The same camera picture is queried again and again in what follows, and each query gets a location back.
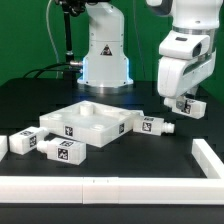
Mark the white block left edge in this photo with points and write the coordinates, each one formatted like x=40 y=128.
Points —
x=3 y=146

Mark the black camera pole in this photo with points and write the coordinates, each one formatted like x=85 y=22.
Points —
x=70 y=73

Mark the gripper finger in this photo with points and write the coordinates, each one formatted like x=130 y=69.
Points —
x=172 y=103
x=192 y=92

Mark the white U-shaped obstacle fence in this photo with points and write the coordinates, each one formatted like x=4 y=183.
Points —
x=208 y=190

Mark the white square table top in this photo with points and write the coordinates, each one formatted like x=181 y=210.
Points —
x=89 y=122

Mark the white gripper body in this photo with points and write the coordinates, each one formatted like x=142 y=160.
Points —
x=186 y=60

